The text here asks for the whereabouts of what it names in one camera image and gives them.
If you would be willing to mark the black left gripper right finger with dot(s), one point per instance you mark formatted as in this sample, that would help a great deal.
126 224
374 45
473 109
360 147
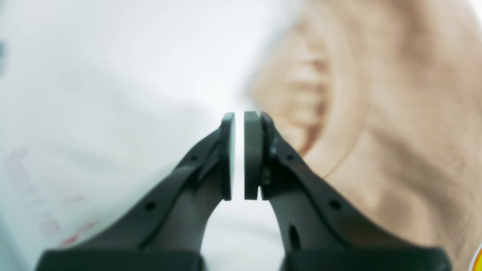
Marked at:
321 230

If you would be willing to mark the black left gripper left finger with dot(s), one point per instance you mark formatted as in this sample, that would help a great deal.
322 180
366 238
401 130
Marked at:
164 230

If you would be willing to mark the peach T-shirt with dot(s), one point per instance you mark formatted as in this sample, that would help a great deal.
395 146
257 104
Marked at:
382 98

